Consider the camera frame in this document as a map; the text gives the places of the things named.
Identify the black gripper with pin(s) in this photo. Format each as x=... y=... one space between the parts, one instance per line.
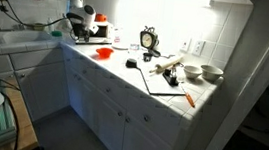
x=80 y=29

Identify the glass oven door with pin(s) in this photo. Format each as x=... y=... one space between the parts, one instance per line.
x=96 y=42

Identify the orange cup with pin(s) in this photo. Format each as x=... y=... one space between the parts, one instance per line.
x=104 y=52

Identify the white toaster oven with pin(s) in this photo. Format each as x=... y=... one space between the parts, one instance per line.
x=109 y=30

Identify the small beige ceramic bowl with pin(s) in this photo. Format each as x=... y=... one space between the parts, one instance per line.
x=192 y=72

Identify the large beige ceramic bowl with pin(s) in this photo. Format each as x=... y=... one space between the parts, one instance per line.
x=211 y=73

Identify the green round lid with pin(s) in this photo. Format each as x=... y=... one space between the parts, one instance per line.
x=56 y=33

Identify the white bottle red label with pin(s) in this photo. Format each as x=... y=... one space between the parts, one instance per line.
x=117 y=36

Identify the small beige dish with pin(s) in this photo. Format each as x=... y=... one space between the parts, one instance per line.
x=39 y=26

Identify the clear drinking glass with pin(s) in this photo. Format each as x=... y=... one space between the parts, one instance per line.
x=134 y=49

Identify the round cabinet knob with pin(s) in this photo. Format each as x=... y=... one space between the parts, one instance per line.
x=147 y=118
x=22 y=76
x=120 y=113
x=127 y=119
x=108 y=89

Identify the white sink cabinet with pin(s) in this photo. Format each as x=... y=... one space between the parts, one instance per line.
x=42 y=88

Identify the black table clock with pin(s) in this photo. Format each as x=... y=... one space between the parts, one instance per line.
x=147 y=39

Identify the small black cup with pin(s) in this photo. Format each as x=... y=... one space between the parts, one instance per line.
x=147 y=57

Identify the white sink basin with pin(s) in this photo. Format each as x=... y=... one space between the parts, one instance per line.
x=14 y=37

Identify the black ladle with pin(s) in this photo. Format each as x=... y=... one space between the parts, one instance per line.
x=155 y=53

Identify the white base cabinet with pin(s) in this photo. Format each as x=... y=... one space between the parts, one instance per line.
x=102 y=122

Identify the wooden rolling pin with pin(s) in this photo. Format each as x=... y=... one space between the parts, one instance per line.
x=167 y=64

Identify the white cutting board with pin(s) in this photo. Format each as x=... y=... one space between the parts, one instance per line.
x=160 y=85

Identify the dark pepper grinder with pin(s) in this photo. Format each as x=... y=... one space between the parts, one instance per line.
x=173 y=74

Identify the wooden robot platform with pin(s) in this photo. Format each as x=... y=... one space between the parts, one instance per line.
x=24 y=130

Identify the white wall switch plate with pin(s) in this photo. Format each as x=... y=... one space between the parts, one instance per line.
x=185 y=44

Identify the white wall outlet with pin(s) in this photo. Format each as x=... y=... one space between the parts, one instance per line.
x=198 y=47

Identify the white door frame post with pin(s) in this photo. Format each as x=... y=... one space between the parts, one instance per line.
x=239 y=96

